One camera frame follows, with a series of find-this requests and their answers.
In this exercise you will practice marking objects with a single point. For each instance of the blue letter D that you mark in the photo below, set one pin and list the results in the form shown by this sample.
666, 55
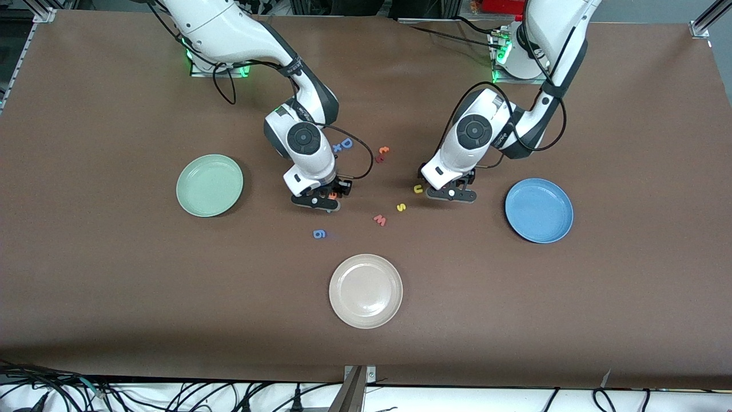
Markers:
350, 143

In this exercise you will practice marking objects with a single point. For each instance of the pale green plate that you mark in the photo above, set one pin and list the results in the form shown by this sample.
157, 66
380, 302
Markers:
209, 186

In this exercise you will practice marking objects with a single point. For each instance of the blue plate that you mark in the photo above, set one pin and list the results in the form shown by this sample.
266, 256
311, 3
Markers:
537, 210

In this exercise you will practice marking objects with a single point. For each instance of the pink letter w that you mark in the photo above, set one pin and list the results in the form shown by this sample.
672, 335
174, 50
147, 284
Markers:
380, 220

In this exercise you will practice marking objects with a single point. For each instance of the white tape scrap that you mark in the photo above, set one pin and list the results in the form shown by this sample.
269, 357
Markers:
605, 377

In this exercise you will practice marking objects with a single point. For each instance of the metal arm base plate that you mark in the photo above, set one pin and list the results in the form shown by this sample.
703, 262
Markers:
503, 80
203, 71

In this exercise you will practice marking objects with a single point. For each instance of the red box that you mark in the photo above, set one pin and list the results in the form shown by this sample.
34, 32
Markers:
503, 6

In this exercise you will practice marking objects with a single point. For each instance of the blue letter g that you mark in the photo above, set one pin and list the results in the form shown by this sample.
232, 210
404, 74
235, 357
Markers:
315, 234

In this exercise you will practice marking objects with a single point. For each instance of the aluminium frame rail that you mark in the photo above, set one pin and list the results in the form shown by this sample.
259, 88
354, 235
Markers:
27, 50
700, 28

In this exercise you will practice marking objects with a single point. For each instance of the black power plug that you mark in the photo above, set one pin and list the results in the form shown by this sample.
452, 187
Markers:
297, 403

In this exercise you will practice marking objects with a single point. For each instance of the metal mount post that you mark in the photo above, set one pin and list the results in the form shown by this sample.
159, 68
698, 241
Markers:
351, 395

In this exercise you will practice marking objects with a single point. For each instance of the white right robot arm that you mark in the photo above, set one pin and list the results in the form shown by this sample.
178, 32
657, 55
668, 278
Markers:
229, 28

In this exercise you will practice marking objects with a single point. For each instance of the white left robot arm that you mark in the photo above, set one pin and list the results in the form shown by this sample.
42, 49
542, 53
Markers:
474, 154

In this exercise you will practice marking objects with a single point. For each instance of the beige plate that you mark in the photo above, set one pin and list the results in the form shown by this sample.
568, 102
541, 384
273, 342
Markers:
366, 292

